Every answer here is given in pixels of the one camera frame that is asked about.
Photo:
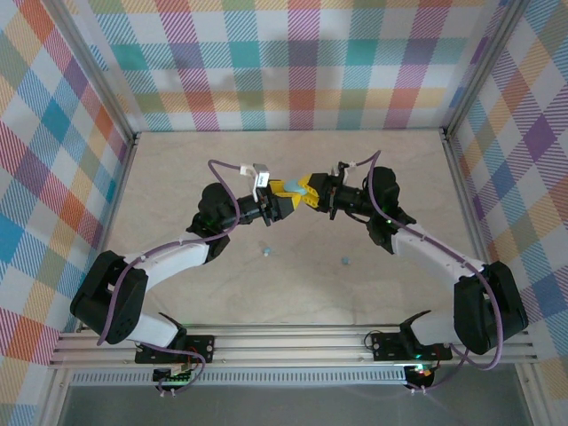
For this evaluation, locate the light blue earbud charging case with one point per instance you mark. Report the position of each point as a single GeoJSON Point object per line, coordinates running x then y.
{"type": "Point", "coordinates": [294, 186]}

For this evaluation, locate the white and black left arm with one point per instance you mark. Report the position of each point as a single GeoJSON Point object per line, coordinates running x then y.
{"type": "Point", "coordinates": [177, 257]}

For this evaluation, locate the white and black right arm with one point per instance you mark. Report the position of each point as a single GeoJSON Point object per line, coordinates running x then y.
{"type": "Point", "coordinates": [426, 253]}

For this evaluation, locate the small circuit board green lights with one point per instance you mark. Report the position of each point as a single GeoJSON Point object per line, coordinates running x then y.
{"type": "Point", "coordinates": [177, 379]}

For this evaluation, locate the small circuit board orange part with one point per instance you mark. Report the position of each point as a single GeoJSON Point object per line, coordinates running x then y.
{"type": "Point", "coordinates": [421, 372]}

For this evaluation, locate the white left camera mount bracket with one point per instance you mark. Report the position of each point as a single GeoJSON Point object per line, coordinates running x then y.
{"type": "Point", "coordinates": [256, 193]}

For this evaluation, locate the aluminium table side rail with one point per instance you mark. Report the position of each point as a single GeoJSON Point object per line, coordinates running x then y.
{"type": "Point", "coordinates": [468, 199]}

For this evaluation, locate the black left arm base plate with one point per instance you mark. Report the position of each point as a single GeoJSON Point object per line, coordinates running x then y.
{"type": "Point", "coordinates": [202, 346]}

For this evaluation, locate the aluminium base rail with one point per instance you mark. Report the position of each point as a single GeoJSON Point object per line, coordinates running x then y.
{"type": "Point", "coordinates": [288, 346]}

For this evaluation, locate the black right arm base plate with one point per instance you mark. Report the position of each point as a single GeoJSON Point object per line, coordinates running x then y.
{"type": "Point", "coordinates": [386, 346]}

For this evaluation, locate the aluminium frame corner post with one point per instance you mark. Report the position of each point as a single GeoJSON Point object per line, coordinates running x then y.
{"type": "Point", "coordinates": [95, 71]}
{"type": "Point", "coordinates": [484, 66]}

